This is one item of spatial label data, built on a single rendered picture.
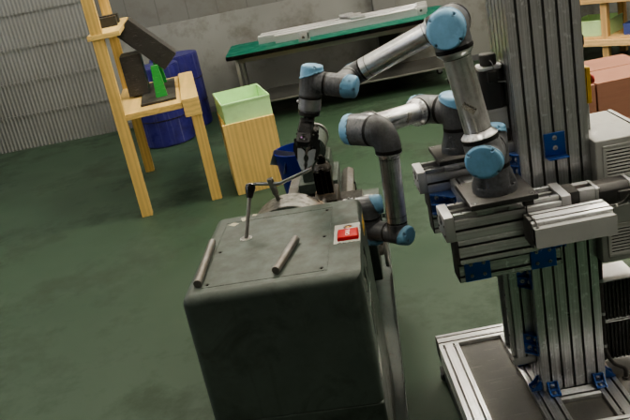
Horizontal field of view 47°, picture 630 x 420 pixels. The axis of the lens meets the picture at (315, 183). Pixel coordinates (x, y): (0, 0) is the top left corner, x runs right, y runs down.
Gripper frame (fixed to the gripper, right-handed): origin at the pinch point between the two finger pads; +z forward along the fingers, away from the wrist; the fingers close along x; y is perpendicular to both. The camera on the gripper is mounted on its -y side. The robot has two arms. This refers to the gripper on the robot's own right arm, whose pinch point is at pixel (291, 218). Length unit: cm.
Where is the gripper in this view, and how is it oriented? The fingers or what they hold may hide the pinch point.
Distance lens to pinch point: 279.0
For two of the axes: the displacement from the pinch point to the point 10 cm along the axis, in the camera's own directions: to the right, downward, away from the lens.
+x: -1.8, -9.3, -3.2
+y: 0.7, -3.3, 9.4
